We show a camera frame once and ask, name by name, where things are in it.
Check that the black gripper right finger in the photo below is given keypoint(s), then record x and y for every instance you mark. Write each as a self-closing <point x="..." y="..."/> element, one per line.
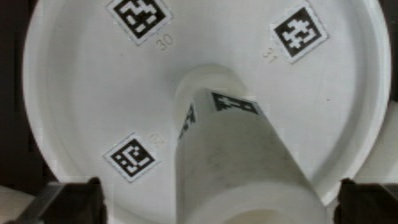
<point x="367" y="203"/>

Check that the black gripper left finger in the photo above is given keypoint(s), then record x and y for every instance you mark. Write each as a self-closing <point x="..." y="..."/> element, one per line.
<point x="69" y="204"/>

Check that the white cylindrical table leg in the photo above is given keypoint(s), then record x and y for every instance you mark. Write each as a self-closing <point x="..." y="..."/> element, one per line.
<point x="241" y="183"/>

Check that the white round table top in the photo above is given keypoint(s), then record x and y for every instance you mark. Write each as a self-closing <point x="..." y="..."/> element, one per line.
<point x="126" y="54"/>

